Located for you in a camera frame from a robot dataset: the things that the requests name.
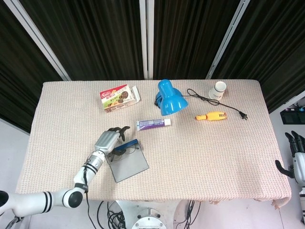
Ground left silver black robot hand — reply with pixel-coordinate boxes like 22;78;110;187
94;125;131;162

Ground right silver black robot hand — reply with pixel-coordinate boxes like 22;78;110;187
275;130;305;184

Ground wire-frame eyeglasses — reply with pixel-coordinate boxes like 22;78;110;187
107;143;141;163

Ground blue glasses case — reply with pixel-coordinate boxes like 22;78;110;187
106;138;150;183

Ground robot base with metal flange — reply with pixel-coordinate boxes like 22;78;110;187
112;199;198;229

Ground open cookie carton box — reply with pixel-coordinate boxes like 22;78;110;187
99;83;141;113

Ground black plastic storage bin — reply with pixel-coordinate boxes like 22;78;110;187
280;109;305;125

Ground beige cloth-covered table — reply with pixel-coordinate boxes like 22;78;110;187
13;79;293;210

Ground purple toothpaste tube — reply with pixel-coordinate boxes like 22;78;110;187
136;118;172;131

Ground blue desk lamp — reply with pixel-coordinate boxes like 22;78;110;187
155;79;189;117

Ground yellow rubber chicken toy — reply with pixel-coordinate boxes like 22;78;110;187
195;111;228;122

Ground black pleated curtain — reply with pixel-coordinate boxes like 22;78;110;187
0;0;305;134

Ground white paper cup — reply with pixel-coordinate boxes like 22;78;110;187
208;81;227;100

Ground black lamp power cable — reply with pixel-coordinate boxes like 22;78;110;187
154;88;249;121

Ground black floor cable bundle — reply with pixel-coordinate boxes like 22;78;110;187
177;200;201;225
96;200;127;229

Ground white upright frame post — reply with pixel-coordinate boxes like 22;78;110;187
139;0;155;80

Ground white slanted frame post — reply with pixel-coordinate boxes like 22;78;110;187
4;0;71;81
206;0;251;79

